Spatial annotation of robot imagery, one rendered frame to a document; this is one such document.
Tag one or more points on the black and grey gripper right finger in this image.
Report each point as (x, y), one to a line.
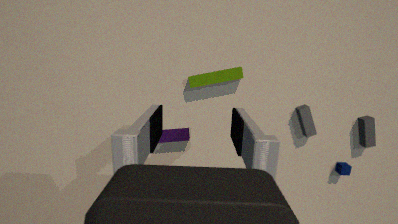
(258, 151)

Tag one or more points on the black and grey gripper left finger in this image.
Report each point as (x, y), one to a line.
(132, 146)

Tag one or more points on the lime green rod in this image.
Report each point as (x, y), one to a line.
(215, 77)

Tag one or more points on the grey rectangular block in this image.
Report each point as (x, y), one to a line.
(306, 120)
(366, 127)

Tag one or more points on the purple rod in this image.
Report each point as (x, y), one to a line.
(174, 135)

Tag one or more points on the small blue block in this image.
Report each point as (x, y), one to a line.
(343, 168)

